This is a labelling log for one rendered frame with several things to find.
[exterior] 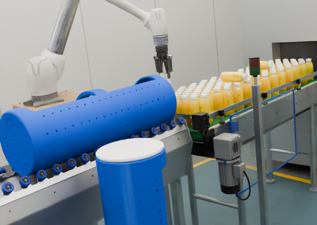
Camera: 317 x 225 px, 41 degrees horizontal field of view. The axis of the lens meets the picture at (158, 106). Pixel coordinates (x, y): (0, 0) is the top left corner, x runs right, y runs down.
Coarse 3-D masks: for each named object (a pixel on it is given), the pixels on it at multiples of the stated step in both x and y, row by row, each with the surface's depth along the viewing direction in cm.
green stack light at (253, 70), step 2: (258, 66) 239; (250, 68) 240; (252, 68) 239; (254, 68) 239; (256, 68) 239; (258, 68) 239; (250, 70) 241; (252, 70) 240; (254, 70) 239; (256, 70) 239; (258, 70) 239; (260, 70) 241; (250, 72) 241; (252, 72) 240; (254, 72) 240; (256, 72) 239; (258, 72) 240; (260, 72) 241; (250, 74) 241; (252, 74) 240; (254, 74) 240; (256, 74) 240; (258, 74) 240
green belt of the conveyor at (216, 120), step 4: (316, 80) 346; (304, 84) 334; (296, 88) 322; (272, 96) 304; (244, 108) 276; (224, 116) 263; (228, 116) 262; (216, 120) 255; (220, 120) 254; (224, 120) 253; (212, 124) 247; (216, 124) 246; (196, 132) 239; (200, 132) 237; (192, 136) 241; (196, 136) 239; (200, 136) 237
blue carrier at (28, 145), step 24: (96, 96) 197; (120, 96) 203; (144, 96) 212; (168, 96) 223; (0, 120) 180; (24, 120) 168; (48, 120) 174; (72, 120) 181; (96, 120) 189; (120, 120) 199; (144, 120) 212; (168, 120) 230; (24, 144) 171; (48, 144) 171; (72, 144) 181; (96, 144) 193; (24, 168) 176
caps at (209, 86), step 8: (280, 64) 331; (288, 64) 326; (296, 64) 326; (248, 72) 309; (264, 72) 300; (272, 72) 302; (248, 80) 276; (184, 88) 277; (192, 88) 272; (200, 88) 267; (208, 88) 263; (216, 88) 259; (224, 88) 261
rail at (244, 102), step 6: (300, 78) 320; (306, 78) 327; (282, 84) 301; (288, 84) 306; (270, 90) 288; (276, 90) 294; (240, 102) 261; (246, 102) 266; (222, 108) 248; (228, 108) 252; (234, 108) 257; (210, 114) 240; (216, 114) 244
